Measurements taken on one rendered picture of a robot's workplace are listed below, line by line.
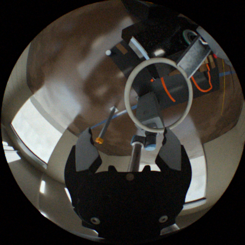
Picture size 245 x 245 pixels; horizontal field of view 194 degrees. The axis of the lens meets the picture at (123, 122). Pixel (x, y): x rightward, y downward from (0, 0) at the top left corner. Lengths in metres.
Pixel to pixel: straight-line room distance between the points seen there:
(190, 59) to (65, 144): 6.53
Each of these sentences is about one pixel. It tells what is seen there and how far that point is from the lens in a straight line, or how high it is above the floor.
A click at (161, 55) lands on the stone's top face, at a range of 0.78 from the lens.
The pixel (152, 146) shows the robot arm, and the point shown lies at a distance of 0.93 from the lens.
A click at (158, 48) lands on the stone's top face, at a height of 0.80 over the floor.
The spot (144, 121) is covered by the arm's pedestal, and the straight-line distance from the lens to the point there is 1.04.
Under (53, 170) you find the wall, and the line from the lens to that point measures 6.47.
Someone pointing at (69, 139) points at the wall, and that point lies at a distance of 6.31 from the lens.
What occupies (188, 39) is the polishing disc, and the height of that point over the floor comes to 0.86.
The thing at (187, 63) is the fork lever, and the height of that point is 1.06.
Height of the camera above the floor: 1.56
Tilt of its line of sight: 40 degrees down
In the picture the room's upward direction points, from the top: 164 degrees counter-clockwise
